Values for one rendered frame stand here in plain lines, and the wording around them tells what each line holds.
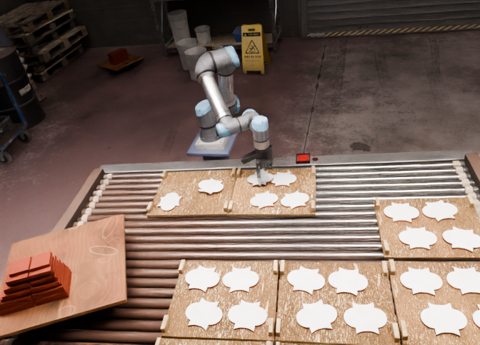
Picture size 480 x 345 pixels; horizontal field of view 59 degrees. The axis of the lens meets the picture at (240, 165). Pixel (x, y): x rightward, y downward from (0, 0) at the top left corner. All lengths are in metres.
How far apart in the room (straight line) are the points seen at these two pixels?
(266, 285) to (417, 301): 0.55
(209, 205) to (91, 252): 0.59
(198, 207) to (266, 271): 0.54
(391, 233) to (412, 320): 0.41
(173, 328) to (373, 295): 0.74
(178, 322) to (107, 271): 0.36
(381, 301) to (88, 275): 1.12
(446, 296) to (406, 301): 0.14
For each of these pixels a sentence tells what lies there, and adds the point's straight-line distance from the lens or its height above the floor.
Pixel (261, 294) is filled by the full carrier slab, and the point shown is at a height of 0.94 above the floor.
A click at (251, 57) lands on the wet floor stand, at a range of 5.64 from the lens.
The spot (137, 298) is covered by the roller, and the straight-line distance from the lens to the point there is 1.84.
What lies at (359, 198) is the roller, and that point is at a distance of 2.09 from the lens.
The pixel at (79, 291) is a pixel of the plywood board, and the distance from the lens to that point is 1.79.
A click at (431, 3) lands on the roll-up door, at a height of 0.39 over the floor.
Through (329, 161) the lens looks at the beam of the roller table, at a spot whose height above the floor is 0.92.
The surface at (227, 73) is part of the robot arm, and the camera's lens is 2.29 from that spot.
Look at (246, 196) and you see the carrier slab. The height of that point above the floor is 0.94.
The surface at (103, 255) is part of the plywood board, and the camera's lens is 1.88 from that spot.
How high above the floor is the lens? 2.28
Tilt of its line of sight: 35 degrees down
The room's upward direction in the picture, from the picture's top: 10 degrees counter-clockwise
